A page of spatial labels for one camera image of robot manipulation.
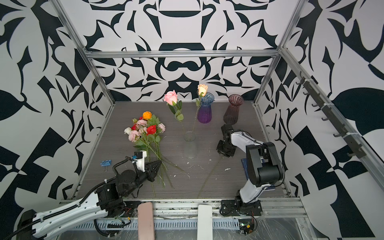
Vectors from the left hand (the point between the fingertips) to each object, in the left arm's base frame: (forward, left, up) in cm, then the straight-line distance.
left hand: (161, 160), depth 74 cm
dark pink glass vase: (+33, -42, -6) cm, 53 cm away
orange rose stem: (+37, +15, -10) cm, 41 cm away
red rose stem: (+23, +9, -7) cm, 26 cm away
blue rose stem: (-2, -26, -17) cm, 31 cm away
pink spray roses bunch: (+24, +14, -10) cm, 30 cm away
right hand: (+11, -34, -15) cm, 38 cm away
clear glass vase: (+11, -14, -5) cm, 18 cm away
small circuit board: (-26, -40, -17) cm, 50 cm away
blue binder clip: (+5, +35, -14) cm, 38 cm away
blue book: (-18, -41, +16) cm, 47 cm away
